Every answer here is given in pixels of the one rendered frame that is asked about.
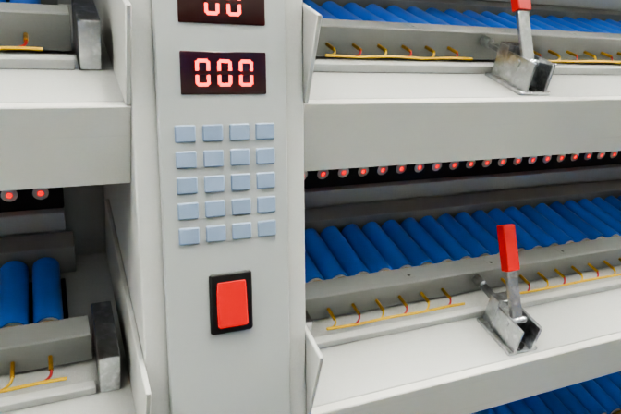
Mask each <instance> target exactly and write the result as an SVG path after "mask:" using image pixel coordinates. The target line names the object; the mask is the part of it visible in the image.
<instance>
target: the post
mask: <svg viewBox="0 0 621 414"><path fill-rule="evenodd" d="M128 1H129V2H130V3H131V5H132V54H131V182H130V183H120V184H105V185H103V193H104V208H105V199H109V201H110V206H111V210H112V215H113V218H114V223H115V227H116V235H117V239H118V244H119V248H120V252H121V257H122V261H123V265H124V269H125V274H126V278H127V282H128V290H129V294H130V298H131V303H132V308H133V311H134V316H135V320H136V325H137V329H138V333H139V338H140V345H141V349H142V354H143V358H144V362H145V367H146V371H147V375H148V380H149V384H150V388H151V392H152V405H151V414H170V395H169V374H168V354H167V333H166V314H165V293H164V254H163V233H162V213H161V192H160V173H159V152H158V132H157V112H156V91H155V71H154V50H153V31H152V0H128ZM285 15H286V147H287V214H288V281H289V347H290V414H307V410H306V315H305V220H304V126H303V30H302V0H285Z"/></svg>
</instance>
